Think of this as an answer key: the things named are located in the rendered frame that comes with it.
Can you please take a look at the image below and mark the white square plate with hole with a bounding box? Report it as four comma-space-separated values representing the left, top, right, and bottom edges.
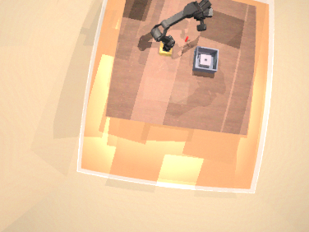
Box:
199, 54, 211, 67

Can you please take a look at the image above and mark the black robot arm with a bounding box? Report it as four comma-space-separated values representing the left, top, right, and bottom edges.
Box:
150, 0, 213, 52

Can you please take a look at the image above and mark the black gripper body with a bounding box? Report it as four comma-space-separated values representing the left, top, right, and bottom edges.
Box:
194, 12, 206, 31

